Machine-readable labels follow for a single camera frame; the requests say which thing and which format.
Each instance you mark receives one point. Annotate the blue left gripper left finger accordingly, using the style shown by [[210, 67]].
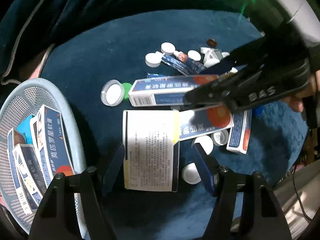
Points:
[[113, 169]]

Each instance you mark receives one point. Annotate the clear round lid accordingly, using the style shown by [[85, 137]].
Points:
[[112, 93]]

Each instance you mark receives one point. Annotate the blue orange ointment box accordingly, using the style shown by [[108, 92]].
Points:
[[203, 121], [165, 90]]

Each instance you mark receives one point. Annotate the white round cap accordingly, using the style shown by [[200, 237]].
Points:
[[153, 60], [167, 48]]

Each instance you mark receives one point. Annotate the person's hand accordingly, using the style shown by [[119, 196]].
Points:
[[295, 102]]

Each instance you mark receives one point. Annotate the light blue mesh basket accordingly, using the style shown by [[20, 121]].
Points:
[[21, 105]]

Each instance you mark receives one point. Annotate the dark blue fleece blanket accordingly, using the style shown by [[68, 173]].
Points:
[[29, 27]]

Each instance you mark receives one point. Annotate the white leaflet medicine box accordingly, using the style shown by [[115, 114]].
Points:
[[151, 140]]

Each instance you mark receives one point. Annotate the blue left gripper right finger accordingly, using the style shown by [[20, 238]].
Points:
[[206, 167]]

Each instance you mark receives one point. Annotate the blue ointment tube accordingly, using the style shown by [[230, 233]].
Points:
[[175, 64]]

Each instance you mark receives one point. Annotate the green bottle cap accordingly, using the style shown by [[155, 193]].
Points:
[[127, 87]]

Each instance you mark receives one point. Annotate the white round jar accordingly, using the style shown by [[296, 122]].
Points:
[[190, 174]]

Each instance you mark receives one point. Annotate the brown ring cap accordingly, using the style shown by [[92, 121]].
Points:
[[211, 43]]

